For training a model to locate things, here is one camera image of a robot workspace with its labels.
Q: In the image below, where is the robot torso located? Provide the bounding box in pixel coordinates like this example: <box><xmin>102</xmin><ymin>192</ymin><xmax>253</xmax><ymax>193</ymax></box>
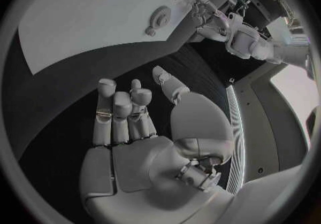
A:
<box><xmin>225</xmin><ymin>63</ymin><xmax>320</xmax><ymax>196</ymax></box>

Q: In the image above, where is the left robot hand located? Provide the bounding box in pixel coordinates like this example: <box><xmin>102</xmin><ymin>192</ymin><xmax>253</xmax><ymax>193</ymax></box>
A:
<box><xmin>188</xmin><ymin>0</ymin><xmax>233</xmax><ymax>43</ymax></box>

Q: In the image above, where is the cluttered workshop desk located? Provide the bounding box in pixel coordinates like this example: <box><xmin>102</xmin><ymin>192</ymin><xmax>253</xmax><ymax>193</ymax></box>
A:
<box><xmin>231</xmin><ymin>0</ymin><xmax>306</xmax><ymax>35</ymax></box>

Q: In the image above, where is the grey gear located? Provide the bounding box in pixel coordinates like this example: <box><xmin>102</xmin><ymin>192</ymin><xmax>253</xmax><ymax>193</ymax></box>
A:
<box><xmin>149</xmin><ymin>5</ymin><xmax>172</xmax><ymax>28</ymax></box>

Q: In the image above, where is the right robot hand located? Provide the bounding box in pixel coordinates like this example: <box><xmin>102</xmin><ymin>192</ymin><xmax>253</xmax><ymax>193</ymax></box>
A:
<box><xmin>79</xmin><ymin>65</ymin><xmax>235</xmax><ymax>224</ymax></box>

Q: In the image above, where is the white task board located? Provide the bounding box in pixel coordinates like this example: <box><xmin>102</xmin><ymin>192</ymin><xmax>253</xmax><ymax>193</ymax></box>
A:
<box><xmin>17</xmin><ymin>0</ymin><xmax>238</xmax><ymax>76</ymax></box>

